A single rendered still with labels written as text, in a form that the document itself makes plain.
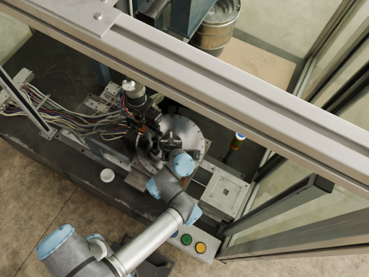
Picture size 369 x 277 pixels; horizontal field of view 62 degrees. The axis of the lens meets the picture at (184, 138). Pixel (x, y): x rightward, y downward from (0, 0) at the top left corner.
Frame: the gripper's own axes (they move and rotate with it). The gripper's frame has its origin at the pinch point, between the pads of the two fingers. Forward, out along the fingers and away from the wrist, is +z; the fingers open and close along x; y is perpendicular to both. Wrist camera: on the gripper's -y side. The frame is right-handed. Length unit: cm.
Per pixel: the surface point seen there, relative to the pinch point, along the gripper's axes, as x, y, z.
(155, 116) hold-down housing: -14.5, 13.4, -19.8
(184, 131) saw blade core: -8.5, -5.4, 7.9
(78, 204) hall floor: 65, 45, 90
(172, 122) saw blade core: -11.6, 0.7, 11.1
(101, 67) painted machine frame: -32, 39, 34
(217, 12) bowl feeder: -74, -17, 32
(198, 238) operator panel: 35.6, -15.4, -13.7
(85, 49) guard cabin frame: -25, 33, -99
